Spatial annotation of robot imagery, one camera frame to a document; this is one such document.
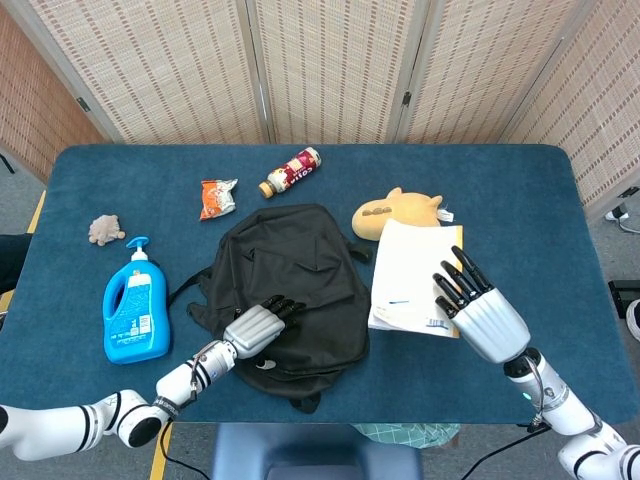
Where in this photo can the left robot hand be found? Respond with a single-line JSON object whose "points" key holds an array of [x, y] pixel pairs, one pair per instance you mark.
{"points": [[252, 330]]}

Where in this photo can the black fabric object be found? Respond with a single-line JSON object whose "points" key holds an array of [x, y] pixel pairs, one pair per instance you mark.
{"points": [[12, 265]]}

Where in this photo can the black box on floor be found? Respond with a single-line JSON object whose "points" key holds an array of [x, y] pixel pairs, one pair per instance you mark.
{"points": [[622, 295]]}

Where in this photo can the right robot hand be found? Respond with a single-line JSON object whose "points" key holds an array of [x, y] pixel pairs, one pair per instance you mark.
{"points": [[495, 325]]}

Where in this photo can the yellow plush animal toy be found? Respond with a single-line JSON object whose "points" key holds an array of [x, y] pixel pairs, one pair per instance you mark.
{"points": [[400, 207]]}

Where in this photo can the black and white shoe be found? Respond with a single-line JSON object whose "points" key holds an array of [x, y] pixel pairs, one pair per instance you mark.
{"points": [[634, 320]]}

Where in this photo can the black fabric backpack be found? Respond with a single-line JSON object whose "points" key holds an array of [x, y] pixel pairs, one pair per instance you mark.
{"points": [[310, 260]]}

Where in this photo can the blue chair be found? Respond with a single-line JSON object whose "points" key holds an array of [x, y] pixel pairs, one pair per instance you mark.
{"points": [[315, 450]]}

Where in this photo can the blue detergent pump bottle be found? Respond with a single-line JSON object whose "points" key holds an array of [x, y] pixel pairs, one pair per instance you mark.
{"points": [[135, 320]]}

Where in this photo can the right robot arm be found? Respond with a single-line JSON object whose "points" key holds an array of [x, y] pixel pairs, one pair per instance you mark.
{"points": [[560, 405]]}

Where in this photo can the orange and white snack packet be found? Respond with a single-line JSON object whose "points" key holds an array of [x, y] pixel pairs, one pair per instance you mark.
{"points": [[217, 200]]}

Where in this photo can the white and yellow booklet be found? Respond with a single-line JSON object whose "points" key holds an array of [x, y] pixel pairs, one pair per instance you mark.
{"points": [[405, 270]]}

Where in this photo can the woven folding screen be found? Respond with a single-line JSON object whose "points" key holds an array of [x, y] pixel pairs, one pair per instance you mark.
{"points": [[165, 75]]}

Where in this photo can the green checked cloth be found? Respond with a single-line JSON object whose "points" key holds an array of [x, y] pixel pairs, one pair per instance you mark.
{"points": [[405, 434]]}

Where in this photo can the small grey-brown plush toy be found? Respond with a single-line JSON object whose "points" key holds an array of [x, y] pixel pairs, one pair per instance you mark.
{"points": [[105, 231]]}

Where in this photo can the Costa coffee bottle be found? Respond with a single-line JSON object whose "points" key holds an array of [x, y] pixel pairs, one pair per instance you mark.
{"points": [[292, 171]]}

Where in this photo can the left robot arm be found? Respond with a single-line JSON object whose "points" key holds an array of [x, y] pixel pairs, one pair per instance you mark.
{"points": [[165, 390]]}

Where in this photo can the black screen hinge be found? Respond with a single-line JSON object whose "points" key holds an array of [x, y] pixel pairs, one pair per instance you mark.
{"points": [[406, 98], [83, 104]]}

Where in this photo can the blue table cover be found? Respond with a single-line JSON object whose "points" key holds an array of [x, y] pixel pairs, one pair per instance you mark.
{"points": [[525, 200]]}

